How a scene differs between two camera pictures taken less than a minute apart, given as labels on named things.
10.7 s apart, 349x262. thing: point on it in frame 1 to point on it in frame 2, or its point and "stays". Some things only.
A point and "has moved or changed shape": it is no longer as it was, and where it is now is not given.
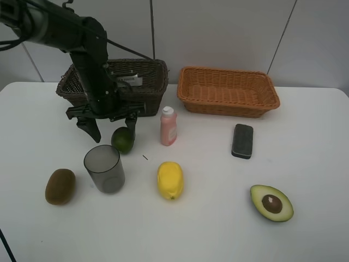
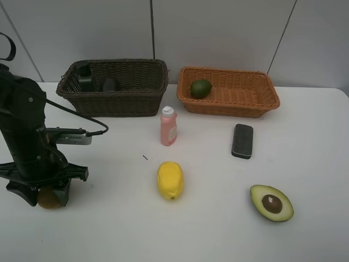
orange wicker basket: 227,92 stays
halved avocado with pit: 272,203 stays
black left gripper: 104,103 to 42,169
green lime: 122,140 to 200,89
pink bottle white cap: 168,124 stays
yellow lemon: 170,179 stays
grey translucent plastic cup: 103,163 has moved or changed shape
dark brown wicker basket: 154,73 stays
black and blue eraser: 242,141 stays
